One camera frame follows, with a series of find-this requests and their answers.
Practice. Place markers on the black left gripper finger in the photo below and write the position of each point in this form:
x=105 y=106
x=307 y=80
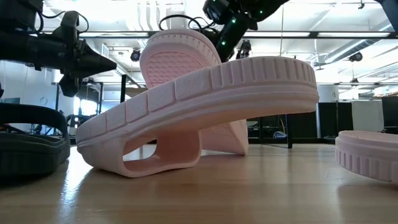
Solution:
x=94 y=58
x=93 y=69

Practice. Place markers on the pink foam slide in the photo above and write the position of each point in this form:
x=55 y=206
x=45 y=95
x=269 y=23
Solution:
x=367 y=155
x=217 y=93
x=174 y=62

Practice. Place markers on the black foam slide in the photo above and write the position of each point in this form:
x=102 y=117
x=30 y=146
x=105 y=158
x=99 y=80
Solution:
x=31 y=152

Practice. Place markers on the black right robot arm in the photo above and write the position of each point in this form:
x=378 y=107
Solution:
x=233 y=31

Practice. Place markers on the blue and white bag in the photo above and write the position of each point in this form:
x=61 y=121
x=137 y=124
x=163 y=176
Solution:
x=280 y=134

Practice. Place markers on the white column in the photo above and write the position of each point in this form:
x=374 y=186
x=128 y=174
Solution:
x=326 y=93

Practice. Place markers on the black partition panel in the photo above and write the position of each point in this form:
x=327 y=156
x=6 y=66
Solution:
x=335 y=121

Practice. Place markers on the white partition panel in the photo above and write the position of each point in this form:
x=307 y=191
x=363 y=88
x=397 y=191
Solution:
x=368 y=116

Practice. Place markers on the black ceiling camera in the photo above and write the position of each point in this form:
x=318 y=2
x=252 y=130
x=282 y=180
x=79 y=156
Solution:
x=245 y=48
x=354 y=81
x=356 y=57
x=135 y=55

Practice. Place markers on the round white wall clock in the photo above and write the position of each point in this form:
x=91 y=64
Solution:
x=43 y=100

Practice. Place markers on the dark wall screen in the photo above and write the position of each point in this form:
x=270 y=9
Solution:
x=9 y=100

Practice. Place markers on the black overhead frame bar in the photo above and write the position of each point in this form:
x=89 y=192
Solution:
x=314 y=34

